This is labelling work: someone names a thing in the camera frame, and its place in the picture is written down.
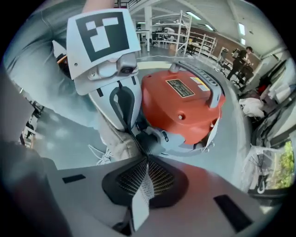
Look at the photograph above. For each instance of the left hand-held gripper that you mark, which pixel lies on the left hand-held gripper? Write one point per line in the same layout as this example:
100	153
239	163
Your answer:
104	34

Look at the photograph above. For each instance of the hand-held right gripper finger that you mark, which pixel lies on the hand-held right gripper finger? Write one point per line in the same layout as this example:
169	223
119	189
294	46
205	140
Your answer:
196	185

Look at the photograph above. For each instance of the red canister vacuum cleaner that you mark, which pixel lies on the red canister vacuum cleaner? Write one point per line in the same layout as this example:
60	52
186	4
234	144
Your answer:
180	104

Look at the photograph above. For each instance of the person's left forearm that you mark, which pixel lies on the person's left forearm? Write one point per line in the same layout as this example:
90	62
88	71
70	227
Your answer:
98	4

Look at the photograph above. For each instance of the white plastic bag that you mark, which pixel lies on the white plastic bag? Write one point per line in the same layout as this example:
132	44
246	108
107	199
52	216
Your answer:
259	162

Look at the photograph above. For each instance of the person's light blue jeans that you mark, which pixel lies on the person's light blue jeans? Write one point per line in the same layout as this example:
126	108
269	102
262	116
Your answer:
34	58

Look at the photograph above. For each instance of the black framed glass door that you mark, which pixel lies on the black framed glass door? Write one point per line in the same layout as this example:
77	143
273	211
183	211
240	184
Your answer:
285	166

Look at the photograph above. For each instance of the white crumpled cloth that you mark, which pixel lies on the white crumpled cloth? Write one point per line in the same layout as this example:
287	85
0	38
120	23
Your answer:
250	106

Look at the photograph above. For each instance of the white metal rack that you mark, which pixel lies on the white metal rack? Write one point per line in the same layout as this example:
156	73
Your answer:
209	47
179	34

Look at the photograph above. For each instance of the ceiling light panel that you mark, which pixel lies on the ceiling light panel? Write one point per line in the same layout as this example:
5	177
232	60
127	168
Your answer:
241	29
193	15
208	26

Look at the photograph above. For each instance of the black office chair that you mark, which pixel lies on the black office chair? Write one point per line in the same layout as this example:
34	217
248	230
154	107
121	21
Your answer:
223	58

